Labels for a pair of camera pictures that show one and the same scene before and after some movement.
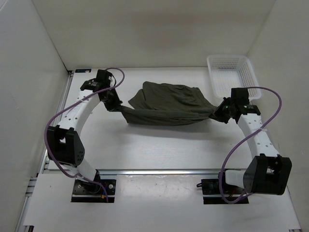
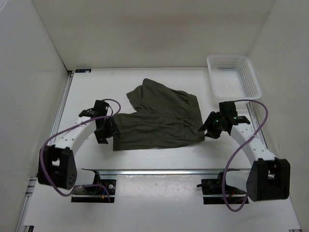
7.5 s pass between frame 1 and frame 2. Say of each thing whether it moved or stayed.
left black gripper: moved
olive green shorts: moved
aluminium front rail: stayed
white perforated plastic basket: stayed
